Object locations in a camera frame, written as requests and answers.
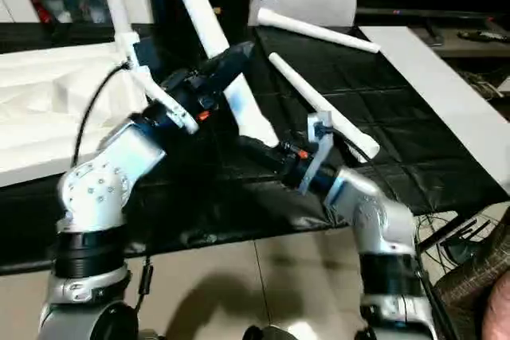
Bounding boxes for white plastic table top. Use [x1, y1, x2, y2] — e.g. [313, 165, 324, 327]
[0, 41, 172, 190]

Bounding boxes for grey right robot foot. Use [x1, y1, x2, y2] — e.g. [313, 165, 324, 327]
[243, 324, 300, 340]

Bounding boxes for black floor stand bar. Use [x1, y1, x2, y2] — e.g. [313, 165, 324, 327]
[414, 211, 495, 255]

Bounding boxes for black floor cables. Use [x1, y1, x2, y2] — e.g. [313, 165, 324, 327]
[414, 209, 510, 269]

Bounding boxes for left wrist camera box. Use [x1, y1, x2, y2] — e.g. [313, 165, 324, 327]
[127, 57, 200, 135]

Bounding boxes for flat white board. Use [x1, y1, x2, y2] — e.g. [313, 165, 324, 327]
[359, 25, 510, 193]

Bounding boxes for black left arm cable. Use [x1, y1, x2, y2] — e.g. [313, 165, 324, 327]
[72, 61, 154, 317]

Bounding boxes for black work mat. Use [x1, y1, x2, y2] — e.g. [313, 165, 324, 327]
[0, 21, 510, 277]

